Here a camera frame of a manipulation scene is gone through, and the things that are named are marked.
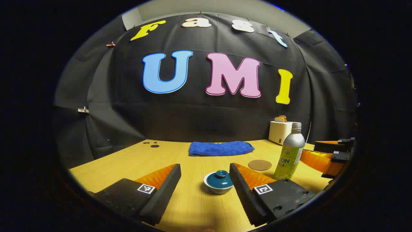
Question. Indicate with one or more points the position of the toast slice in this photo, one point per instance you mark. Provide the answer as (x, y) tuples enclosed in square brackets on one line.
[(280, 118)]

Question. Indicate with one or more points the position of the blue towel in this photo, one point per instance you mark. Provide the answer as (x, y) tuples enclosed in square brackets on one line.
[(219, 149)]

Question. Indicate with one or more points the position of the white teacup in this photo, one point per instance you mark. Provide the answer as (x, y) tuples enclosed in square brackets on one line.
[(219, 191)]

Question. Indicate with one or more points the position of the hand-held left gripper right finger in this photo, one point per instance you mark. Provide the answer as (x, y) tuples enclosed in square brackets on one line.
[(244, 199)]

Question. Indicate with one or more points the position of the white toaster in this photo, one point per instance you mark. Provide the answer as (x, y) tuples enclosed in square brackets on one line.
[(276, 132)]

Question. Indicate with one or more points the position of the red clip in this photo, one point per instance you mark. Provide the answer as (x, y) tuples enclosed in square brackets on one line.
[(111, 44)]

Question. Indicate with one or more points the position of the silver metal clip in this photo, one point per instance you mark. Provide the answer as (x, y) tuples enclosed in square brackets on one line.
[(83, 110)]

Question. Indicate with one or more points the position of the round brown coaster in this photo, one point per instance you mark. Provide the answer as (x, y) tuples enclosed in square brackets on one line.
[(259, 165)]

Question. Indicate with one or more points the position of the silver green water bottle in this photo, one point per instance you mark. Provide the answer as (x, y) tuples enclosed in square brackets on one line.
[(291, 145)]

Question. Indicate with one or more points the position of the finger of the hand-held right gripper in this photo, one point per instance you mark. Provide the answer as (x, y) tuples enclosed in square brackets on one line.
[(325, 147), (317, 161)]

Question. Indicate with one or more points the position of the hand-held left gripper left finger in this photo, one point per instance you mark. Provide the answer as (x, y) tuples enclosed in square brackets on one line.
[(164, 193)]

